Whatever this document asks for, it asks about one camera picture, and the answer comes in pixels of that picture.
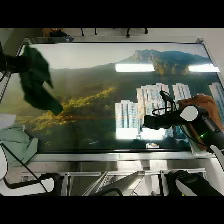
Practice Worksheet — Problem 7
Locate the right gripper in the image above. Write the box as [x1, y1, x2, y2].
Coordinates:
[142, 111, 181, 131]

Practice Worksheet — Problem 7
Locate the dark green garment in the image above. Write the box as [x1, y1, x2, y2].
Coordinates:
[17, 44, 65, 117]

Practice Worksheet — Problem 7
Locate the brown garment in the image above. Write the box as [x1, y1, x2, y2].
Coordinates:
[177, 93, 224, 134]

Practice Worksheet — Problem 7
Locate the pale green garment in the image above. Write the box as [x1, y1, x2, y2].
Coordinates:
[0, 124, 40, 167]

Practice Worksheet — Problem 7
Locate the black cable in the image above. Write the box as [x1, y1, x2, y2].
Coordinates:
[0, 140, 49, 194]

